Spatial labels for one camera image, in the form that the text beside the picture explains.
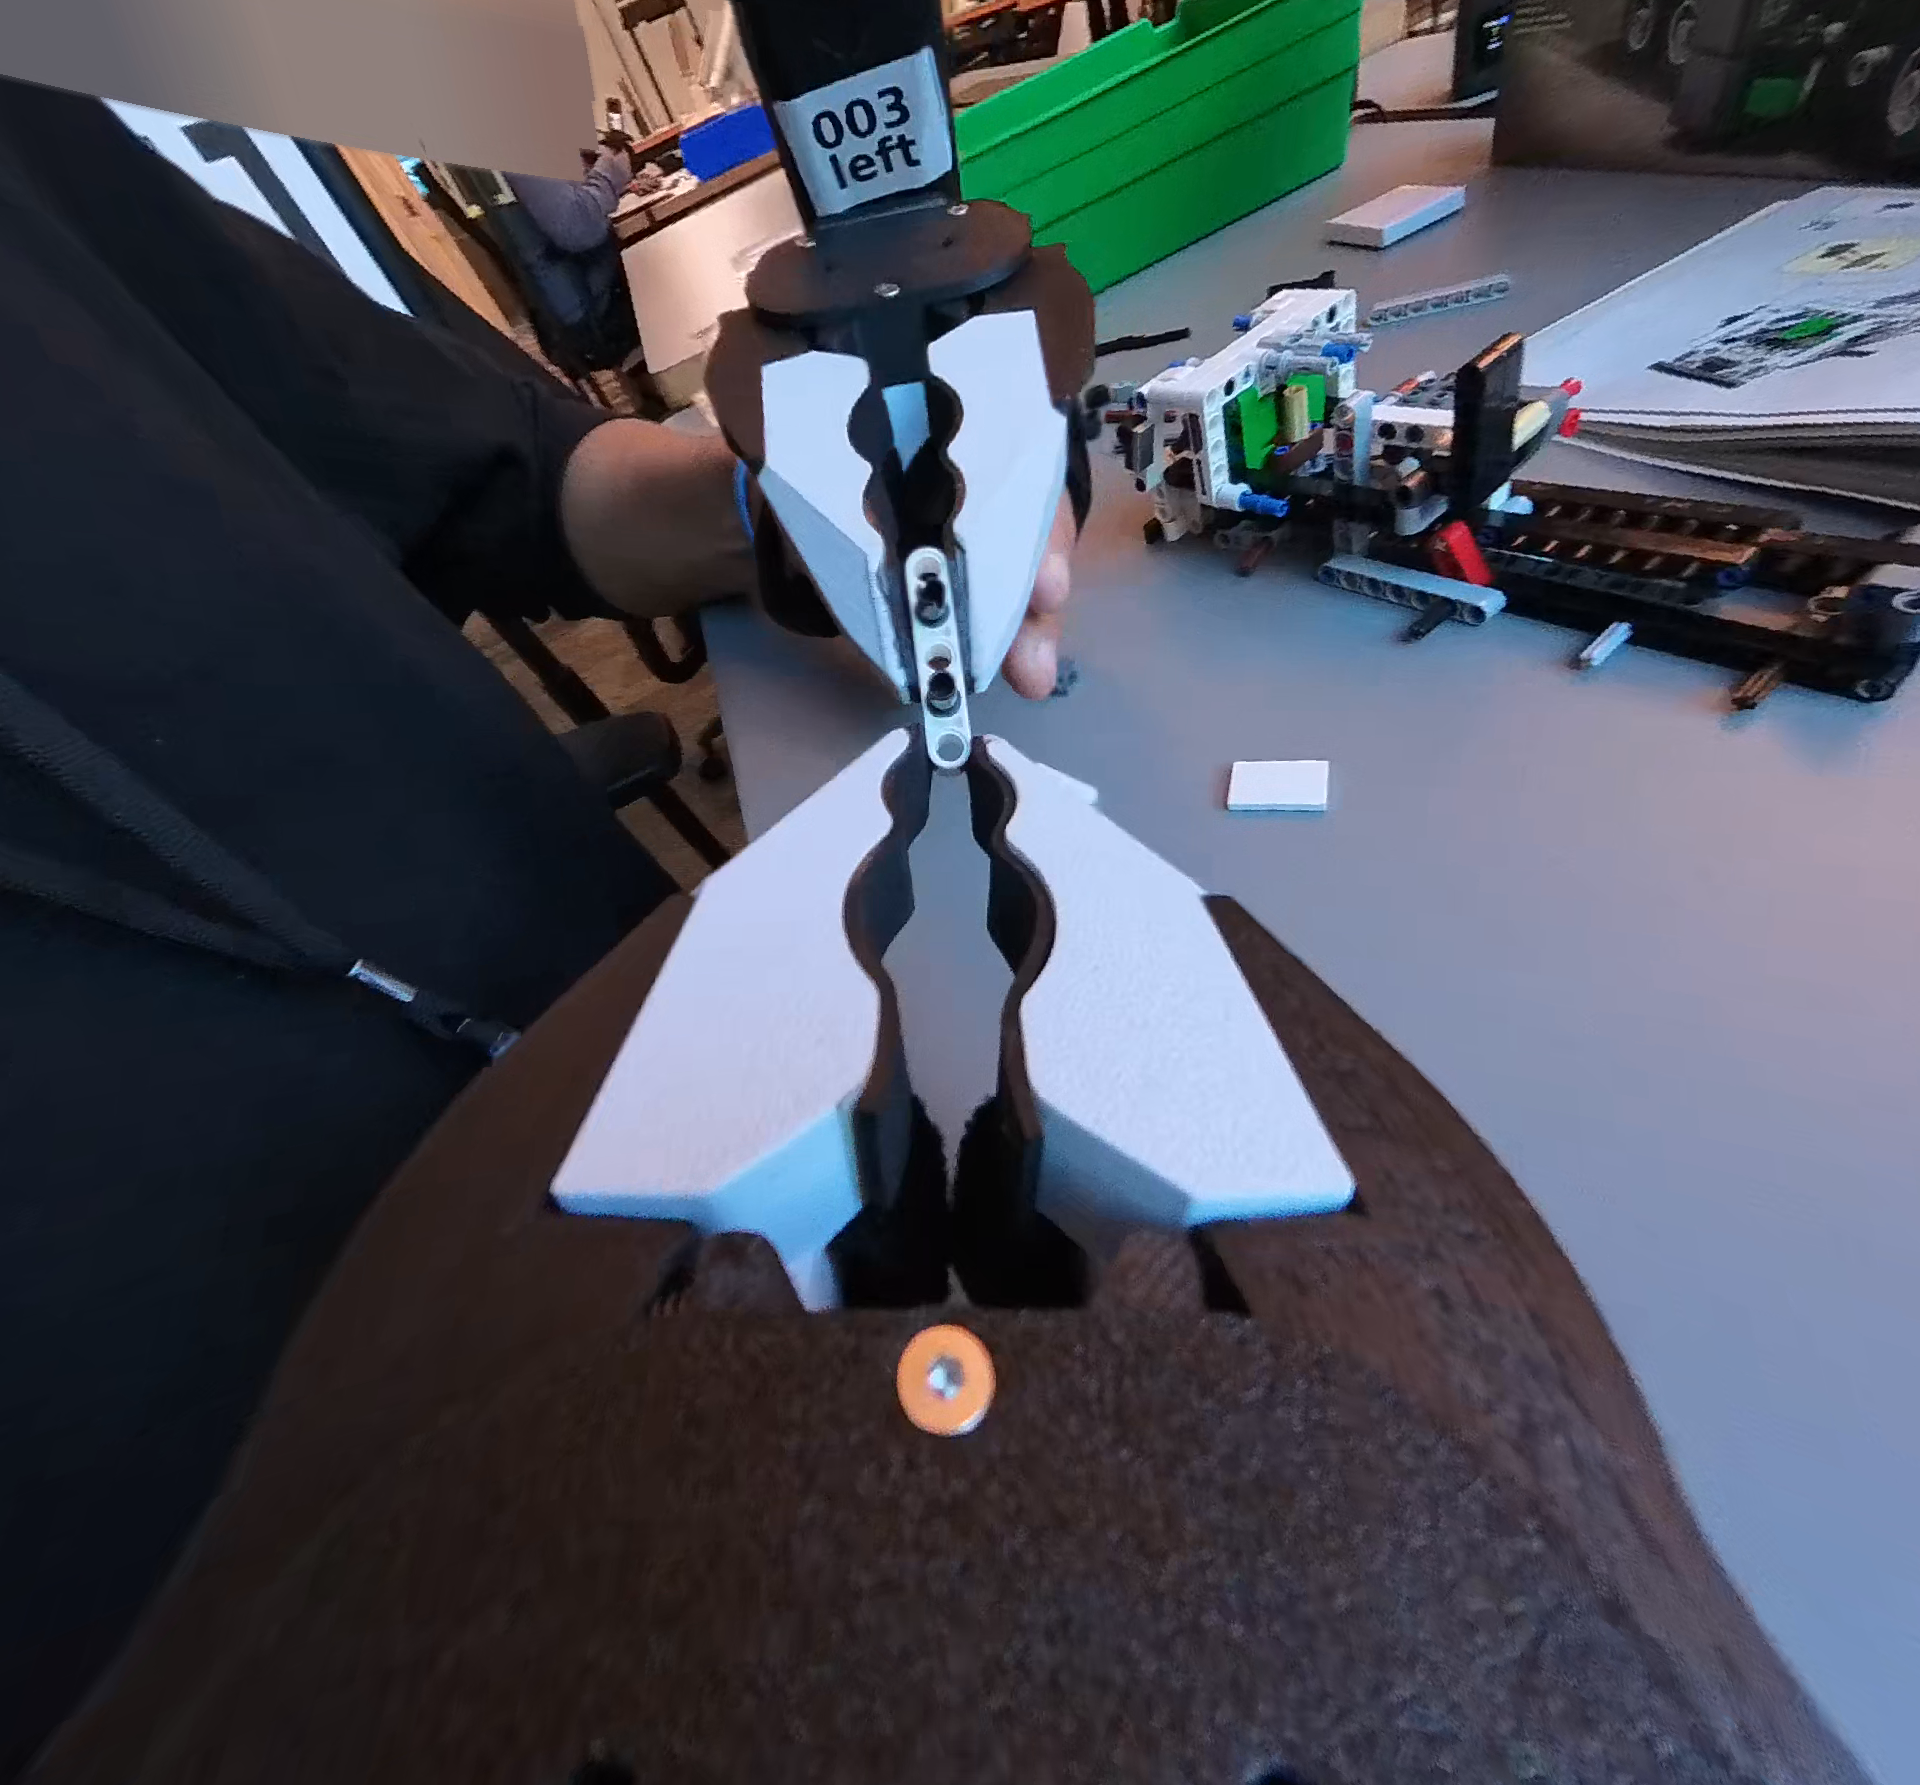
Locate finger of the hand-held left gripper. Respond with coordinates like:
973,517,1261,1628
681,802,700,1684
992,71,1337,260
913,306,1073,696
755,349,922,702

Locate black chair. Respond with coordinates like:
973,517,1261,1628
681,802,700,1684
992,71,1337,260
487,606,740,874

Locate person's left hand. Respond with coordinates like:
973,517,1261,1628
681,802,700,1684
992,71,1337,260
999,496,1080,702

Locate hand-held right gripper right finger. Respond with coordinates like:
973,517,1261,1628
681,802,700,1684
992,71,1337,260
959,734,1359,1310

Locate lego set box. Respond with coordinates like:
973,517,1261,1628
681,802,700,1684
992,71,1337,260
1488,0,1920,189

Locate thin grey lego beam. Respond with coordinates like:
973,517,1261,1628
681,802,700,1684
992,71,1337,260
1365,272,1518,327

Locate person's black hoodie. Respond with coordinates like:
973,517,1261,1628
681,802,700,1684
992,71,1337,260
0,74,677,1785

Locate small blue storage bin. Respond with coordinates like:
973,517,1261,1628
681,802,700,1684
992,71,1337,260
678,110,786,186

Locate light grey lego beam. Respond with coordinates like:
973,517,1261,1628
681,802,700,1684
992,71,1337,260
1318,556,1508,627

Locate green plastic bin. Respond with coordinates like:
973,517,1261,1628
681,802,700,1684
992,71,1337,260
950,0,1377,297

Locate black drawstring metal tip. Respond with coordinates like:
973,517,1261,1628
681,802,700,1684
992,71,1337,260
0,674,523,1062

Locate black smart speaker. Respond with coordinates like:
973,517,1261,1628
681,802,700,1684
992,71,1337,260
1444,0,1520,107

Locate open lego instruction booklet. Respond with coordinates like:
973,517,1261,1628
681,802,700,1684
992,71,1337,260
1515,184,1920,515

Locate lego truck chassis assembly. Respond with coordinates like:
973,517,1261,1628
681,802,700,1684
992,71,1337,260
1102,290,1920,708

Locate long white lego tile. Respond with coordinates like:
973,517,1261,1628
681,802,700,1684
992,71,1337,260
1323,184,1469,251

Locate white black sign board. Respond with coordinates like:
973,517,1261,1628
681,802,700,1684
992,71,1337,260
103,94,418,316

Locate white lego beam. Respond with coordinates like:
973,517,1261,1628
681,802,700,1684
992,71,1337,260
905,546,981,774

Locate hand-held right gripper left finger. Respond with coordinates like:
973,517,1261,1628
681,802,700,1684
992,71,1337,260
548,728,959,1315

